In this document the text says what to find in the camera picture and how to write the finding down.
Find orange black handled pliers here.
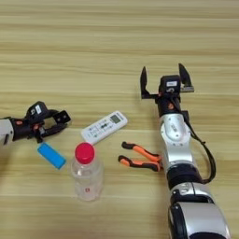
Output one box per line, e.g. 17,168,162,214
117,141,164,173

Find clear bottle red cap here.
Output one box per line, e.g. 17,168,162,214
70,141,105,203

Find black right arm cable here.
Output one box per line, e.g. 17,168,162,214
172,96,218,186

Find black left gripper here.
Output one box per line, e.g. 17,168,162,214
10,108,68,145

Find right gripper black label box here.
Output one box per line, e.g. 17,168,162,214
159,74,183,94

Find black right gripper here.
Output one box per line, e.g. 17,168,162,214
139,63,196,119

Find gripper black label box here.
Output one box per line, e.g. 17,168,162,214
24,100,51,121
159,74,183,94

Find white remote control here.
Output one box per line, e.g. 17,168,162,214
80,110,129,146

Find blue rectangular block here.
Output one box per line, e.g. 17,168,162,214
36,141,67,171

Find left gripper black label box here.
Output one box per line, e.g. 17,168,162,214
24,100,51,121

